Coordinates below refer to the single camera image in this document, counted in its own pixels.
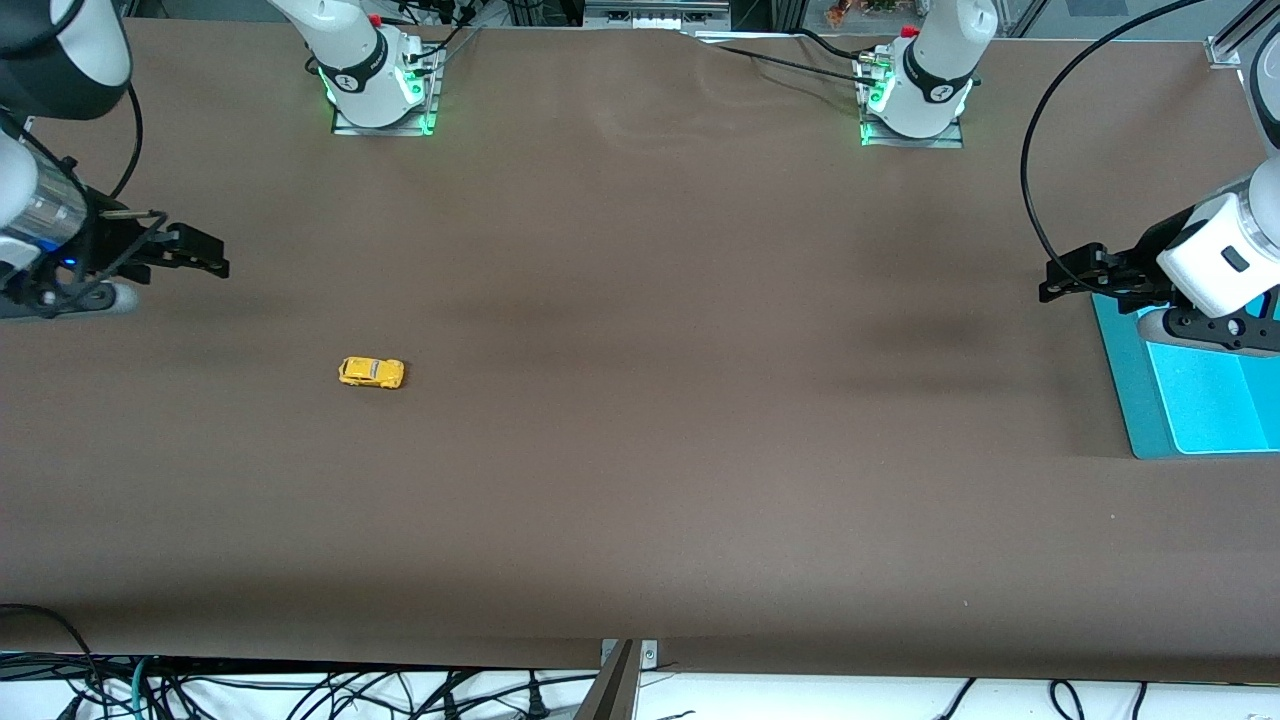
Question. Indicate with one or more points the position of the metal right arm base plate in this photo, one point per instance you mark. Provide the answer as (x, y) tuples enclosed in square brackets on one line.
[(425, 100)]

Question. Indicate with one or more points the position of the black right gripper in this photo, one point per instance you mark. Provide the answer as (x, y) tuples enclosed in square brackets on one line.
[(108, 243)]

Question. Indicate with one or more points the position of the metal table edge bracket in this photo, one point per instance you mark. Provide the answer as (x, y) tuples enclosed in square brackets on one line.
[(615, 685)]

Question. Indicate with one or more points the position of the yellow beetle toy car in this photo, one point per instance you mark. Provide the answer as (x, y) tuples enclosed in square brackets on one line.
[(371, 372)]

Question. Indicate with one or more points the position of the aluminium frame corner rail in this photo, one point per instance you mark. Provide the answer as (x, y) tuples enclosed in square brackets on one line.
[(1240, 35)]

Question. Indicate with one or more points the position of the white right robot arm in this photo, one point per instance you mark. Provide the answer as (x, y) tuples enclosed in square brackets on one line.
[(355, 60)]

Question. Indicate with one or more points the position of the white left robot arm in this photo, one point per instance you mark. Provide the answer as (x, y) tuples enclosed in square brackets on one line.
[(940, 60)]

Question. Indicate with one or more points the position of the aluminium rail with white connectors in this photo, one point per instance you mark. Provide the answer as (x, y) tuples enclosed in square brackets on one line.
[(655, 14)]

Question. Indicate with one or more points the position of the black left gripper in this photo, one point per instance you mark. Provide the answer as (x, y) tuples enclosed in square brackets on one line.
[(1142, 262)]

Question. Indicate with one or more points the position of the brown table cover sheet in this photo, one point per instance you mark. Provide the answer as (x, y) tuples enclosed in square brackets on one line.
[(640, 500)]

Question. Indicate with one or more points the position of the orange background object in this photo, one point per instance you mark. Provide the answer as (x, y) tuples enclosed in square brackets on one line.
[(860, 10)]

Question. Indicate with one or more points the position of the teal plastic bin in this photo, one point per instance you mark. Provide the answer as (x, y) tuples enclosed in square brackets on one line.
[(1200, 410)]

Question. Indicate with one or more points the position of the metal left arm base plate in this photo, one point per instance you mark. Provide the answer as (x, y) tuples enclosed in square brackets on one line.
[(950, 135)]

